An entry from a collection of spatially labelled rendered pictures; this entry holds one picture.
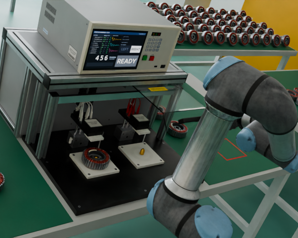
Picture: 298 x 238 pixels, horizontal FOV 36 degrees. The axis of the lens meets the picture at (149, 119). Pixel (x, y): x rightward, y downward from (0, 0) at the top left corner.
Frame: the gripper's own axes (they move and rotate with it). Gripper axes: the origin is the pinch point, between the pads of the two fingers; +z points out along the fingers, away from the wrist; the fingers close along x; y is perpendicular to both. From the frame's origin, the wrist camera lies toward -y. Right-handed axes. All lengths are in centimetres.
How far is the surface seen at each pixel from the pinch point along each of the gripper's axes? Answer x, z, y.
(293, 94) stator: -1, 58, -151
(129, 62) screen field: -23.3, 19.1, 25.5
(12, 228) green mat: 29, 11, 81
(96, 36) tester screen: -33, 14, 44
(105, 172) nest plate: 19.3, 21.0, 38.3
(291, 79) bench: -11, 80, -183
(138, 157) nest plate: 17.1, 24.9, 18.1
